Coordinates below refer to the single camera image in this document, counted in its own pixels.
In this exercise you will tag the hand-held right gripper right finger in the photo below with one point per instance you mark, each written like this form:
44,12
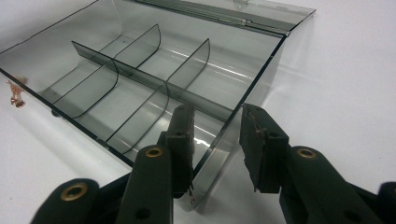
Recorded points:
261,155

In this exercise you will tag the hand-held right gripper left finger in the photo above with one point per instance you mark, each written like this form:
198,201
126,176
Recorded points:
182,155

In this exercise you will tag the clear grey divided storage box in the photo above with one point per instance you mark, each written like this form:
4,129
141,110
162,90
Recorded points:
140,62

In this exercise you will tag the small rose gold jewellery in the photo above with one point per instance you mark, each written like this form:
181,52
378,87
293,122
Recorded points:
17,101

